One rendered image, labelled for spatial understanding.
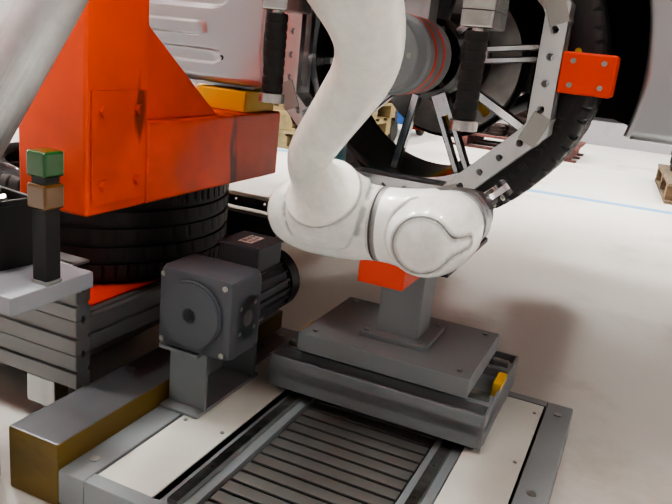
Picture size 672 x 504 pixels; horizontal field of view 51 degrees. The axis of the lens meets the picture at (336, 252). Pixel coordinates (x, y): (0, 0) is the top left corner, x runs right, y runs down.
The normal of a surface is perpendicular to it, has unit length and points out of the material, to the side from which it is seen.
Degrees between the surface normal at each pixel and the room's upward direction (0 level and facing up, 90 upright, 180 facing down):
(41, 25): 95
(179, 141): 90
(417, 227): 75
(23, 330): 90
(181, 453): 0
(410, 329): 90
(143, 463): 0
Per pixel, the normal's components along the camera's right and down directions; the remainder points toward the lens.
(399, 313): -0.41, 0.22
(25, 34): 0.85, 0.24
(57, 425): 0.10, -0.96
